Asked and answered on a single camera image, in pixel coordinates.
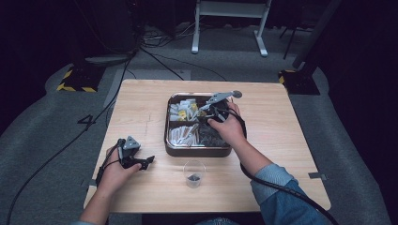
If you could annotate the person's left denim sleeve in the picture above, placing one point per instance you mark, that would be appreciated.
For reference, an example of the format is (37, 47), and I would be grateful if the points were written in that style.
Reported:
(82, 223)

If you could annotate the black yellow striped base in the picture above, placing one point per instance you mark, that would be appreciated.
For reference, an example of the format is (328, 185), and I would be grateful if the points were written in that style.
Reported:
(79, 79)
(300, 82)

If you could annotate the metal compartment tray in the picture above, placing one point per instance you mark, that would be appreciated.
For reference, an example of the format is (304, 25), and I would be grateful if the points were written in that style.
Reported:
(197, 152)

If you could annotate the white metal stand frame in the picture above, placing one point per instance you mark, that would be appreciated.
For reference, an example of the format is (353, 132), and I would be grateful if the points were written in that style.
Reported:
(230, 9)

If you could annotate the grey tape strip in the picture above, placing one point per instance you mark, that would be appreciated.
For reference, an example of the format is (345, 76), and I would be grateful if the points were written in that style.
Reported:
(92, 183)
(316, 176)

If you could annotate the person's blue jeans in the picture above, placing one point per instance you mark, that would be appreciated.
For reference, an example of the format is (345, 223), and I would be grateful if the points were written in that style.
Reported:
(217, 221)

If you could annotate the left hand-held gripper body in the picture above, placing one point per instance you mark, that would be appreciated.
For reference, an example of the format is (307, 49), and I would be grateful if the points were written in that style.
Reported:
(129, 150)

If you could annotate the person's left hand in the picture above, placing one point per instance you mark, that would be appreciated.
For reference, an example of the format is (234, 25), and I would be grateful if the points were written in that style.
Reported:
(115, 176)

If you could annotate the clear plastic cup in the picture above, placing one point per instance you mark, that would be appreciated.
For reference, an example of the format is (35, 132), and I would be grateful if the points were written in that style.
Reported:
(194, 172)

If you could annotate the pile of dark tea bags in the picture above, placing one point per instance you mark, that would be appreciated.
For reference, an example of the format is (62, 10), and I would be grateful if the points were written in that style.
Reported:
(209, 137)

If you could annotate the person's right denim sleeve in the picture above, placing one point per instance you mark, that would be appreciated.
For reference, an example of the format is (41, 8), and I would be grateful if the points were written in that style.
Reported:
(281, 206)

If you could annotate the pile of white yellow packets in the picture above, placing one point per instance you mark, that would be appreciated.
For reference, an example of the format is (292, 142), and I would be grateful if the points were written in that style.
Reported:
(181, 111)

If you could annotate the person's right hand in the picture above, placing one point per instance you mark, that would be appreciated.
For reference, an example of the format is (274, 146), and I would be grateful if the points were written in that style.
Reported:
(230, 128)

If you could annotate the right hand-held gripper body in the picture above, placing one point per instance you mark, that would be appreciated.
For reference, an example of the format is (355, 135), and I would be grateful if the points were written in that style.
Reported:
(216, 104)

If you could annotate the person's denim sleeve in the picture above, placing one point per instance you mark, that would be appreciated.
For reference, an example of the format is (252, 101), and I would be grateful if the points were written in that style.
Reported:
(82, 223)
(281, 206)

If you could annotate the round grey table grommet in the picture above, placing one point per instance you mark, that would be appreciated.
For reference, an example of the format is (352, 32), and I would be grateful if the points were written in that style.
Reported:
(238, 94)

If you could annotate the single dark sachet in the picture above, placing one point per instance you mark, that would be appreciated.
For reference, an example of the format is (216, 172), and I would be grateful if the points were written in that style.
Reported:
(193, 178)

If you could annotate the grey slanted post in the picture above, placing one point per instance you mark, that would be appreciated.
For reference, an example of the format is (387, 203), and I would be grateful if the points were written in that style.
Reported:
(316, 31)

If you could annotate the black tripod legs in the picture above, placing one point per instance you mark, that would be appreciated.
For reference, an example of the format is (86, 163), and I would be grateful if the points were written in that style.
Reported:
(289, 40)

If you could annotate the pile of white stick packets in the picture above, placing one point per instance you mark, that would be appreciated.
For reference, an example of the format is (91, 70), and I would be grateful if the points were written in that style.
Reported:
(183, 136)

